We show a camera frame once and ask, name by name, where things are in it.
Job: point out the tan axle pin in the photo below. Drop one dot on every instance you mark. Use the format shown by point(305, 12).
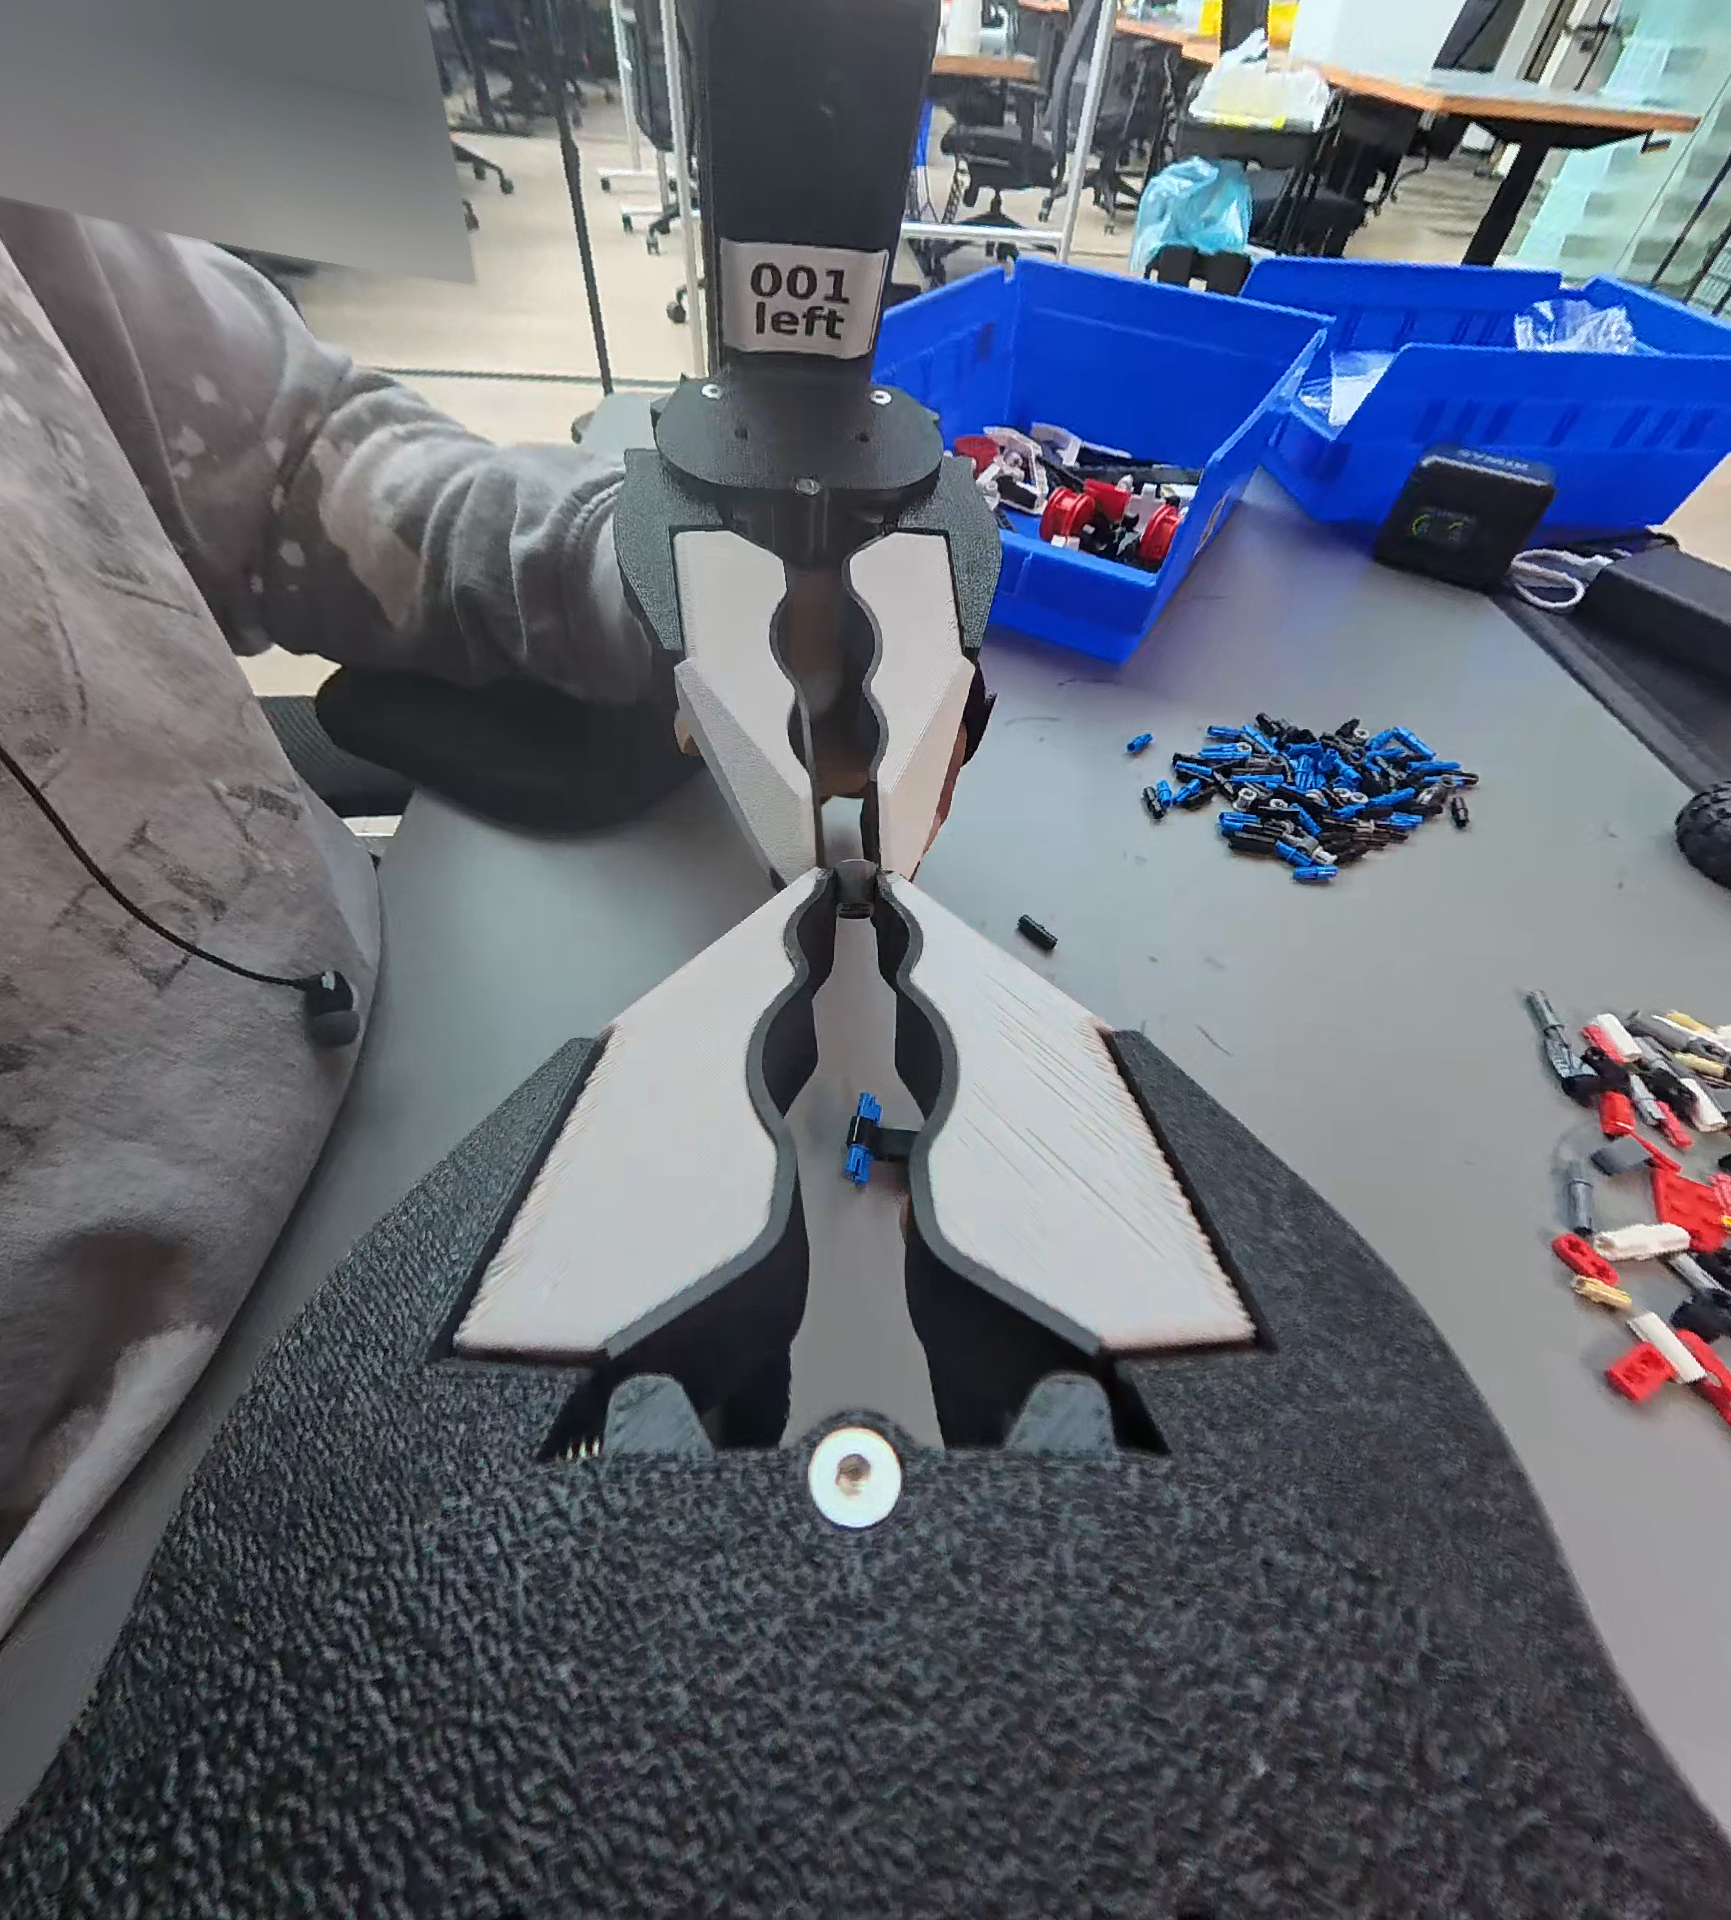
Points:
point(1600, 1293)

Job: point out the grey patterned hoodie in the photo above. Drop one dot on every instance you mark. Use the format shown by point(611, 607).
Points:
point(85, 751)

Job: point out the light blue plastic bag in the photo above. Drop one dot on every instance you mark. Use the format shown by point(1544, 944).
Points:
point(1193, 211)

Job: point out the black office chair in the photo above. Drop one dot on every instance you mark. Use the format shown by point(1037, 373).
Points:
point(1001, 151)

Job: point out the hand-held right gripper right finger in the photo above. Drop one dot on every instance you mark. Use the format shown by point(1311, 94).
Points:
point(1077, 1185)

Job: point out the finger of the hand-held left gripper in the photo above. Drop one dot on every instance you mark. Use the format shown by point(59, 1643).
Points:
point(731, 645)
point(919, 660)

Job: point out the red white small plate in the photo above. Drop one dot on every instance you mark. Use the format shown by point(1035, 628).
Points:
point(1646, 1364)

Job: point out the black connector pin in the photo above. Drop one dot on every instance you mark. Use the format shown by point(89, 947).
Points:
point(1039, 933)
point(857, 888)

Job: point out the heap of red wheel parts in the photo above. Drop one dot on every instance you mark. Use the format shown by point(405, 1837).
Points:
point(1091, 503)

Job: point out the black light stand pole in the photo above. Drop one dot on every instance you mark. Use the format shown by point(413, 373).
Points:
point(585, 255)

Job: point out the black device with display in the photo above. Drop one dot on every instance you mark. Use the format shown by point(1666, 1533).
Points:
point(1467, 518)

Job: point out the person's left hand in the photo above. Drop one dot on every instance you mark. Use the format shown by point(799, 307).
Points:
point(973, 721)

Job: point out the black power adapter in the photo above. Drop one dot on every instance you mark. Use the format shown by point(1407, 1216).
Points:
point(1698, 609)

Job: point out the pile of mixed toy parts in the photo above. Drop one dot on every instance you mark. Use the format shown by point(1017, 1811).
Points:
point(1690, 1154)

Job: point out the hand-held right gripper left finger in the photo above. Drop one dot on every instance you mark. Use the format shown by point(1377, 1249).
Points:
point(641, 1185)

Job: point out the pile of blue black pins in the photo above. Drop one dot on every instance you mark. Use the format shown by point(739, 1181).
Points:
point(1317, 794)

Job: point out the wooden top office desk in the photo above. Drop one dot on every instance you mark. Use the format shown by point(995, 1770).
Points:
point(1497, 103)

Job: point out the blue plastic bin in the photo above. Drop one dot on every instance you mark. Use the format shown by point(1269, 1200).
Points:
point(1497, 420)
point(1107, 344)

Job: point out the clear plastic bag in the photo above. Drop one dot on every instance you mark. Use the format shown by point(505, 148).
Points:
point(1578, 326)

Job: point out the black beam toy assembly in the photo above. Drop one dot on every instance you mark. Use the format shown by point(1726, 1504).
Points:
point(867, 1140)

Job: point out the grey desk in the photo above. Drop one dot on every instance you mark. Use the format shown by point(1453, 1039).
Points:
point(1257, 1051)

